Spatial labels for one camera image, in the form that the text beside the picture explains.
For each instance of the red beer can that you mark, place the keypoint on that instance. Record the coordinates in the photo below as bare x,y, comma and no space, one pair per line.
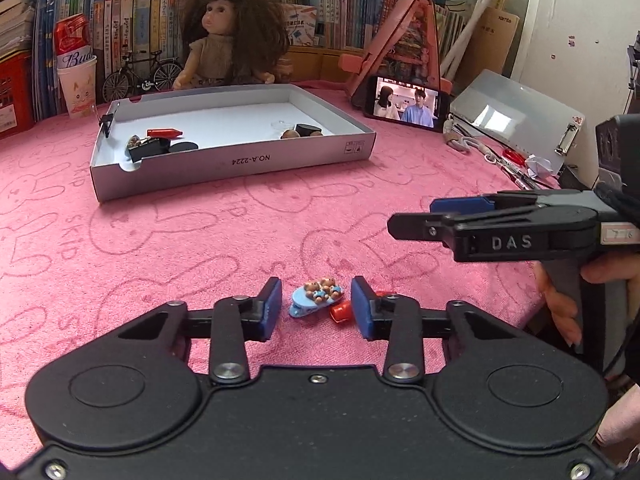
72,41

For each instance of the grey clipboard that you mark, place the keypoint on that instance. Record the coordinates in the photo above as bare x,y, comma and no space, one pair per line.
519,117

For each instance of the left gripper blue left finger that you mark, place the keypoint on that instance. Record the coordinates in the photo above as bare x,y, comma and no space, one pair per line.
249,318

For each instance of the brown haired doll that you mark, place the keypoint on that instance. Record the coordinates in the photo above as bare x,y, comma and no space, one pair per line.
231,42

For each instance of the large black binder clip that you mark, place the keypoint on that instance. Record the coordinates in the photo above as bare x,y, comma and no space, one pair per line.
151,147

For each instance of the large black round lid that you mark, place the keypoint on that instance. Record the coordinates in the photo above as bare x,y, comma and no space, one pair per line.
182,147

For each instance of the smartphone playing video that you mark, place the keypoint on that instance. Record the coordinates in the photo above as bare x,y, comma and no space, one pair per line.
406,104

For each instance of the red plastic basket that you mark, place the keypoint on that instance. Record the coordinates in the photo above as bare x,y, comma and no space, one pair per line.
16,93

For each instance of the small black binder clip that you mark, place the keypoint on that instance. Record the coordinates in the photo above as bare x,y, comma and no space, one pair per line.
105,123

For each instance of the red crayon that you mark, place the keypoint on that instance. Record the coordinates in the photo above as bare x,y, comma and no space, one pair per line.
340,310
164,133

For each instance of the white cat paper cup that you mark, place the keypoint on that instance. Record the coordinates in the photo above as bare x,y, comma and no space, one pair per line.
78,85

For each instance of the pink bunny towel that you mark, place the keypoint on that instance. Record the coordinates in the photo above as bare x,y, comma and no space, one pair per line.
73,269

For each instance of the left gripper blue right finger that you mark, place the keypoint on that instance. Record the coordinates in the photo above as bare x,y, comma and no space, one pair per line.
378,317

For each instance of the stack of books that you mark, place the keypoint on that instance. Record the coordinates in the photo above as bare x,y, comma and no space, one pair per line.
17,17

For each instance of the grey cardboard box lid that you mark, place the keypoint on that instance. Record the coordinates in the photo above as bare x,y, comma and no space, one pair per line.
231,126

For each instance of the blue bear hair clip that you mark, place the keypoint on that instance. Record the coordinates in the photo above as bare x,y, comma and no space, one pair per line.
314,296
134,142

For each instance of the row of upright books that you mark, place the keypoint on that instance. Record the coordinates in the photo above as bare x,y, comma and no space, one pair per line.
127,47

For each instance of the miniature black bicycle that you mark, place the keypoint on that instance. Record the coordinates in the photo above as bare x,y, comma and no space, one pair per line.
140,73

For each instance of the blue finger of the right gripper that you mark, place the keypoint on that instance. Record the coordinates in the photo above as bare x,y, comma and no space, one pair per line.
462,205
424,228

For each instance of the small black lid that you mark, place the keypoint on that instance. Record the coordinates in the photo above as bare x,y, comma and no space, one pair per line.
305,129

